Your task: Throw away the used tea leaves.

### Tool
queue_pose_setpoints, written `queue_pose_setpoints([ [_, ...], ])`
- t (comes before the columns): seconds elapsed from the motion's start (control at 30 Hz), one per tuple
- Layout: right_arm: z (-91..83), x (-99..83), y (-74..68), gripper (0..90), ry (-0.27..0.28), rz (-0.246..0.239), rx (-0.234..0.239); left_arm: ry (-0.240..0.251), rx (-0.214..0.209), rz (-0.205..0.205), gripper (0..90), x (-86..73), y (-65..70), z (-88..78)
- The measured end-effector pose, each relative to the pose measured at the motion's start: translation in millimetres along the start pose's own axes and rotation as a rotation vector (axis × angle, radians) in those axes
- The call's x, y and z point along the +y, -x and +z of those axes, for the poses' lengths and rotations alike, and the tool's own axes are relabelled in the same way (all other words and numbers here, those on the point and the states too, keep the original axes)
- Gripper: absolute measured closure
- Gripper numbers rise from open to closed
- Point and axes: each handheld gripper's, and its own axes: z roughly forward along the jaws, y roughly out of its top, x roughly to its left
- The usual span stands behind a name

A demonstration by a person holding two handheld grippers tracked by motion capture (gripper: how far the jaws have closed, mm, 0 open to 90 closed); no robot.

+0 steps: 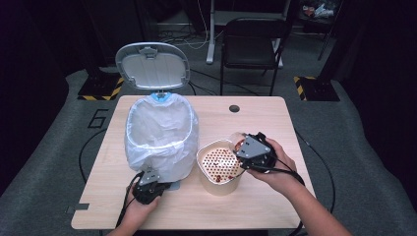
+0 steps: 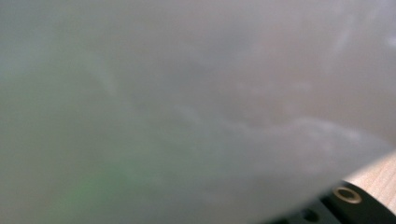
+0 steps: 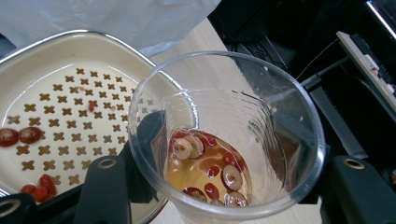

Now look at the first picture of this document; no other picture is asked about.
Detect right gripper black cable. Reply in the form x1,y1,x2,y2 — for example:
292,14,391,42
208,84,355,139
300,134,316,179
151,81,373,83
255,128,336,236

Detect black folding chair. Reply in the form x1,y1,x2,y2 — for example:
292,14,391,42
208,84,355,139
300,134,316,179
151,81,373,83
219,17,290,96

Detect pile of clutter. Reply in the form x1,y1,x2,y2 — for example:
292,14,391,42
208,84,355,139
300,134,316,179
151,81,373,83
301,1,336,20

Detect white desk frame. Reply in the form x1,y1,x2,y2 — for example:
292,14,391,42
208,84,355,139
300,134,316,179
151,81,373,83
206,0,292,69

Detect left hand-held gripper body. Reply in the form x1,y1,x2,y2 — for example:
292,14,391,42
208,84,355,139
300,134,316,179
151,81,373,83
132,166,165,206

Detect black stand hazard-striped base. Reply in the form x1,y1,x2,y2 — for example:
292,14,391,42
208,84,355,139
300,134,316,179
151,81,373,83
293,0,345,102
77,0,127,101

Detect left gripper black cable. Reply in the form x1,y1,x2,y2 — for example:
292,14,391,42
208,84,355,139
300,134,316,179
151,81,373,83
78,128,146,229

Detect white plastic trash bag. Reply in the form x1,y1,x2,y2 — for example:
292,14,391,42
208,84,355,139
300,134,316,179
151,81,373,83
124,92,201,184

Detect beige strainer bucket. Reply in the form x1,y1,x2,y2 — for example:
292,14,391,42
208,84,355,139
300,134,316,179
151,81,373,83
196,139,246,198

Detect grey table edge bracket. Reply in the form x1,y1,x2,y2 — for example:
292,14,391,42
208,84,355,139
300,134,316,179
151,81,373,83
64,203,90,215

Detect person's right hand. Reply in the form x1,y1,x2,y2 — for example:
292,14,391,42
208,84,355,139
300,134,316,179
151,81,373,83
248,137,298,197

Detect blue-grey pedal trash bin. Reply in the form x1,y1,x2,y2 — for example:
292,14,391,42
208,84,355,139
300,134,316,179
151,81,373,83
115,41,200,192

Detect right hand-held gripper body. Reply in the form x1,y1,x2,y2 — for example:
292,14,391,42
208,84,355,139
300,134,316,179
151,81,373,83
235,131,278,174

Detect white floor cable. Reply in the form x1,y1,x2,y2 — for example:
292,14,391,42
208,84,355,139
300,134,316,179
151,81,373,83
153,0,211,52

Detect person's left hand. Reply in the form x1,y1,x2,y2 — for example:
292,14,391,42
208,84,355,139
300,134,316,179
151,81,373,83
122,187,162,231

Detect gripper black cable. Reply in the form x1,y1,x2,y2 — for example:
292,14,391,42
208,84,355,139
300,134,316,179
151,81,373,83
78,128,146,229
255,128,336,236

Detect dark cabinet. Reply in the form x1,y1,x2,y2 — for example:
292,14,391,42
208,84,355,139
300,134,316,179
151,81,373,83
82,0,155,67

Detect black floor cables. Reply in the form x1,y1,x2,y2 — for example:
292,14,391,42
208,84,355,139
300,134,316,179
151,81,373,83
155,53,261,97

